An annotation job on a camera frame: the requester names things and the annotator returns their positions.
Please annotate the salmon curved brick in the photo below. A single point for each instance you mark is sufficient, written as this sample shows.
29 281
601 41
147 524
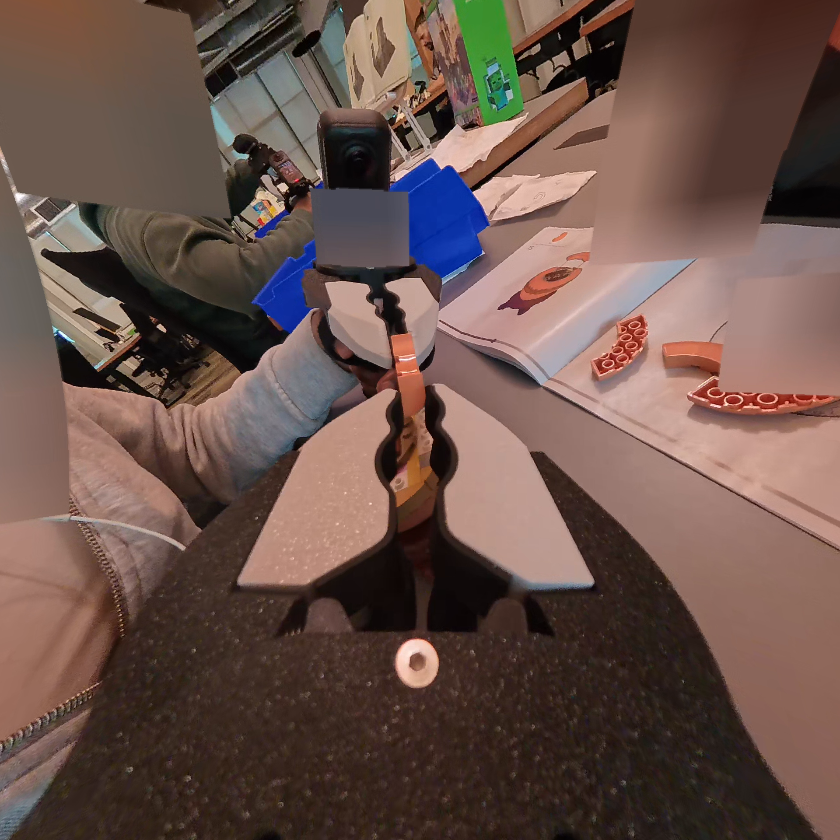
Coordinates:
693 355
404 355

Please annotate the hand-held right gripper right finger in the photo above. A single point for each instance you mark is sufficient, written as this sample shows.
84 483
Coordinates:
512 519

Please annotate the brick pot model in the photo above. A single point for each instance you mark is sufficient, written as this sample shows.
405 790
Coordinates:
418 460

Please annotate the blue plastic bin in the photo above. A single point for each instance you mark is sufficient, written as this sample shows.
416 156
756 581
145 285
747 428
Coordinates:
446 223

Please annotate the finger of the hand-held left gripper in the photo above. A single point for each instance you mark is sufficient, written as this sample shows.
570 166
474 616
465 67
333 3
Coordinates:
355 328
420 309

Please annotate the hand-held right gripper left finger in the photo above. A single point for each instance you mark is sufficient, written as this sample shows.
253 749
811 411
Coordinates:
328 519

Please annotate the studded orange arc brick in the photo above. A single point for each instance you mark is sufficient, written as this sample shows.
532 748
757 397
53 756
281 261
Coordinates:
761 398
621 348

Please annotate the white paper sheet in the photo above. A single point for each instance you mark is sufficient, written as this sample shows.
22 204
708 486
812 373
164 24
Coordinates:
532 194
479 145

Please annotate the green cardboard box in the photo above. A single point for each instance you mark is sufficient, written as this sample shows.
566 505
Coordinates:
479 59

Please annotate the white printed board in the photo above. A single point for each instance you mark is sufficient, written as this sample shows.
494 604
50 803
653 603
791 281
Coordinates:
374 46

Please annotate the white instruction booklet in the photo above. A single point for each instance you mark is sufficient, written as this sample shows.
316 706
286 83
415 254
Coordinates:
578 315

